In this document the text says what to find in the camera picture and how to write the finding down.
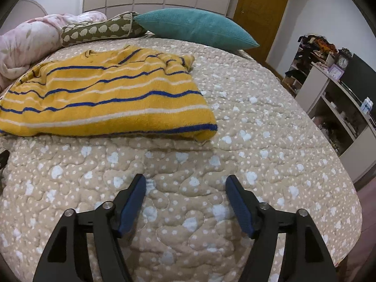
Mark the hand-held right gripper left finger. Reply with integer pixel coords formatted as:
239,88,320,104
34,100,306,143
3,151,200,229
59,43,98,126
32,174,147,282

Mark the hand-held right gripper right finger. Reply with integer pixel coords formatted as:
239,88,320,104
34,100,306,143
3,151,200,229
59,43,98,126
226,174,337,282

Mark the yellow striped sweater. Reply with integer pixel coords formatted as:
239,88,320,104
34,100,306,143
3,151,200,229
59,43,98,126
0,45,218,142

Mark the shelf rack with clothes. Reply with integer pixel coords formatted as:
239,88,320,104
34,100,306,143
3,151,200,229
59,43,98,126
283,35,338,95

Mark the beige dotted quilted bedspread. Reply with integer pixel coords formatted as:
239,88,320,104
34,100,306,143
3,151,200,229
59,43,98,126
0,37,363,282

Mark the pink floral duvet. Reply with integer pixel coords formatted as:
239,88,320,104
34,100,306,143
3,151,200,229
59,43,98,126
0,11,107,91

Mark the white media cabinet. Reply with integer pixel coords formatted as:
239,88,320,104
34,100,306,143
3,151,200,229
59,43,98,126
295,63,376,183

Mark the pink headboard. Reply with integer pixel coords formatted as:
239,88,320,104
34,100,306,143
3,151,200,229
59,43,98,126
6,0,49,30

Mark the olive patterned pillow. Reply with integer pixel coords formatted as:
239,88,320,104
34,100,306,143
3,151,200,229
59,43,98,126
60,11,147,47

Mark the purple square clock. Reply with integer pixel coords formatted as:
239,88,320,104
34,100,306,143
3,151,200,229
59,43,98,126
328,65,345,81

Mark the dark ornate clock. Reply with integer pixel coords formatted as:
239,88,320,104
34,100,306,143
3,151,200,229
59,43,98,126
335,48,352,70

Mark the black television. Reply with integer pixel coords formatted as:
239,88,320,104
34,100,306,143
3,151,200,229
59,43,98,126
341,53,376,106

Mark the teal ribbed pillow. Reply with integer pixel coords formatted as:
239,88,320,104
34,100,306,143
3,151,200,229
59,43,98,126
133,8,260,50

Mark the wooden door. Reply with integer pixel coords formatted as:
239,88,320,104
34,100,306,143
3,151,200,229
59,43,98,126
233,0,291,63

